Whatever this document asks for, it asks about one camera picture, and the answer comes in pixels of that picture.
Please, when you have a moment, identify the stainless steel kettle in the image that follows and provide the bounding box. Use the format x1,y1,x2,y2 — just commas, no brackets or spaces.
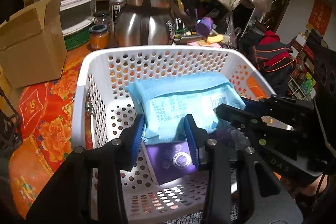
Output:
113,0,196,47

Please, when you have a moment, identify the brown cardboard box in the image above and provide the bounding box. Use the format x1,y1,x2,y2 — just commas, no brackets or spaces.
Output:
1,0,67,88

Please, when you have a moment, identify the red black striped garment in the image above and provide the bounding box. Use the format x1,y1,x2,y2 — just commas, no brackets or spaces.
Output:
252,31,295,83

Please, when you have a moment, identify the orange lidded glass jar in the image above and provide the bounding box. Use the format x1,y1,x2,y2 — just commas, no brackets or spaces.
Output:
89,24,109,50

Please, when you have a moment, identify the light blue tissue pack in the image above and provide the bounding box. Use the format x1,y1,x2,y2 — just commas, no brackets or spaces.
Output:
128,72,245,145

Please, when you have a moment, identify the white perforated plastic basket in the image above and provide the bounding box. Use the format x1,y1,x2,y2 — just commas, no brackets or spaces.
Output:
71,46,274,223

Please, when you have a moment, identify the orange floral tablecloth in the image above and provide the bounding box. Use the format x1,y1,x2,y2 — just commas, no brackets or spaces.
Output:
9,43,90,217

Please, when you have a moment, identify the purple tissue pack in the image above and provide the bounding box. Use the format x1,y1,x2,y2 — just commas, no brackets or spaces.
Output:
142,141,197,185

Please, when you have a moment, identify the black phone stand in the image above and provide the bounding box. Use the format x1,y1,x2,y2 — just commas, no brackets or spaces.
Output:
0,88,23,160

